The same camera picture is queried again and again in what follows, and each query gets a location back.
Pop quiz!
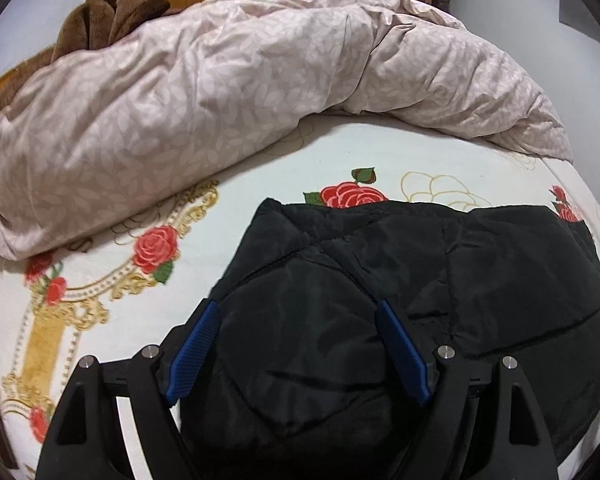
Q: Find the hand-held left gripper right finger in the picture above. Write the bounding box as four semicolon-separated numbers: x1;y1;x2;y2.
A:
374;299;558;480

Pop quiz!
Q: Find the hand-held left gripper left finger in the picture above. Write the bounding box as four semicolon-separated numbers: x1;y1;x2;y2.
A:
35;300;222;480

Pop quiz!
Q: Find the black puffer jacket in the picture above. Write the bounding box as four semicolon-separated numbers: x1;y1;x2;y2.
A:
177;197;600;480

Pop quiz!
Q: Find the rose-print white bedsheet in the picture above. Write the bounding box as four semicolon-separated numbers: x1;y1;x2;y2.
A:
0;110;600;480

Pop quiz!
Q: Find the beige leaf-print duvet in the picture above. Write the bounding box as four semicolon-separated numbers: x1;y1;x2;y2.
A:
0;0;576;261

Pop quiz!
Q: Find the brown plush blanket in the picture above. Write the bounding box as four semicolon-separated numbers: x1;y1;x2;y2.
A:
0;0;173;126

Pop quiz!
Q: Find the grey wall paper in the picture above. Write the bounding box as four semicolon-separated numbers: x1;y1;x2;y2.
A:
557;0;600;47

